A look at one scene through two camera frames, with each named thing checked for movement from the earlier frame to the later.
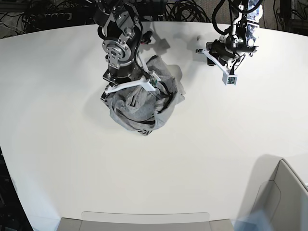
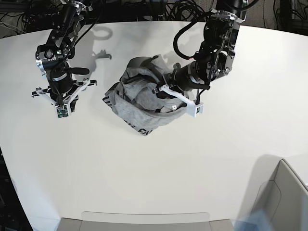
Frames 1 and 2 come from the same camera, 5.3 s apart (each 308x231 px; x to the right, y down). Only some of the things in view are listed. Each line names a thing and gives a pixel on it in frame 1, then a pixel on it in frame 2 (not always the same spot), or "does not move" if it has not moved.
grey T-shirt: x=144 y=110 does not move
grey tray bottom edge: x=111 y=221 does not move
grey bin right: x=275 y=189 does not move
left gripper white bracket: x=145 y=82 → x=82 y=80
